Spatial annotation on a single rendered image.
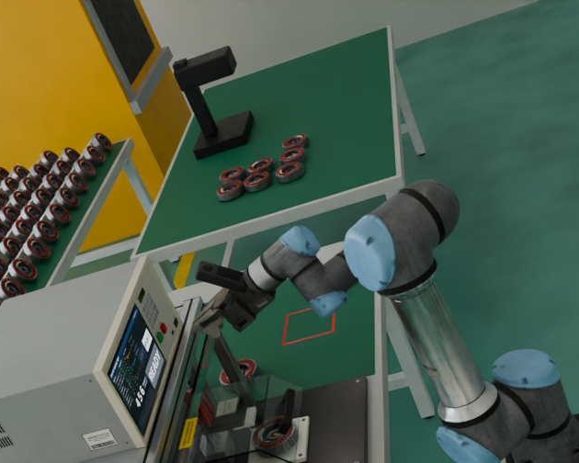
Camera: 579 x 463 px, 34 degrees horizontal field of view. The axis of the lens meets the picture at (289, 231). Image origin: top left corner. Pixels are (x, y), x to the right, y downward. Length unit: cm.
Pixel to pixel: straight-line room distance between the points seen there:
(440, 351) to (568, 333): 201
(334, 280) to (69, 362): 56
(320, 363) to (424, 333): 97
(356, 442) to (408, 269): 77
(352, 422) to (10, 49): 376
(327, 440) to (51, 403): 70
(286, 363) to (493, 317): 138
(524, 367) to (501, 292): 216
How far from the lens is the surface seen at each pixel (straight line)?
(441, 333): 166
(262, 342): 280
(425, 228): 160
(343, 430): 232
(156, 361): 211
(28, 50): 556
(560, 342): 363
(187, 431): 203
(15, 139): 580
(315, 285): 194
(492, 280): 406
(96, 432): 197
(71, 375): 191
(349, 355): 258
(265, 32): 718
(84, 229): 424
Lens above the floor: 220
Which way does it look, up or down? 26 degrees down
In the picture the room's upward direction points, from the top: 23 degrees counter-clockwise
